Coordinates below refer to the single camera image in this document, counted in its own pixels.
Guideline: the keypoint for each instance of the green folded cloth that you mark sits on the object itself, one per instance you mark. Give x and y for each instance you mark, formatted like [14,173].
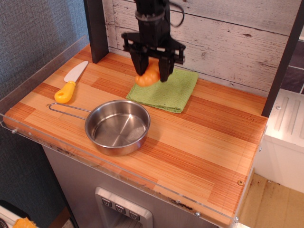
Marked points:
[171,96]

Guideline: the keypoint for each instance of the silver dispenser button panel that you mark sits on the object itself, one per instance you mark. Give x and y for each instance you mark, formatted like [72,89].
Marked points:
[117,212]

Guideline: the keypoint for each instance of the dark right vertical post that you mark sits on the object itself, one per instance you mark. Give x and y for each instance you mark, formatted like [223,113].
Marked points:
[285,60]

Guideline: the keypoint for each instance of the dark vertical post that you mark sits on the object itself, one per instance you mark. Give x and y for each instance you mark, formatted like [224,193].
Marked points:
[285,60]
[96,26]

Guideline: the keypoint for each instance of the white cabinet at right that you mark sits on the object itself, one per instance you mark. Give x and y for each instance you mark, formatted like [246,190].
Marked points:
[281,152]

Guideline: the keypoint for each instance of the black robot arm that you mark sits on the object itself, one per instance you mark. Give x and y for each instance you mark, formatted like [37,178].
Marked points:
[150,10]

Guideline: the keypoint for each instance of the toy knife yellow handle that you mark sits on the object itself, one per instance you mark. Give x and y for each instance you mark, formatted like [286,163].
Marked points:
[65,94]

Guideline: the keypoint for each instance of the grey toy kitchen cabinet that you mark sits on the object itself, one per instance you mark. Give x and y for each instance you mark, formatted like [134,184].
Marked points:
[78,182]

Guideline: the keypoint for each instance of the stainless steel pot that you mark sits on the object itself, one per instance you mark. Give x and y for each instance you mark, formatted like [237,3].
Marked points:
[116,128]

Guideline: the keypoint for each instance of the dark left vertical post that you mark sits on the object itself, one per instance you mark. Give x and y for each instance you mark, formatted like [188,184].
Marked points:
[96,26]

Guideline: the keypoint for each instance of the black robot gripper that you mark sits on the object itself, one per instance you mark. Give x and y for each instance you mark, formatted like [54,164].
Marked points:
[154,40]

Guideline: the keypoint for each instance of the orange object bottom left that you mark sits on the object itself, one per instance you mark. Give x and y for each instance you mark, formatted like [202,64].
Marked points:
[24,223]

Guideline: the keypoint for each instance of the orange toy croissant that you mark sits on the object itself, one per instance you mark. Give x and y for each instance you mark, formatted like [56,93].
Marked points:
[150,76]

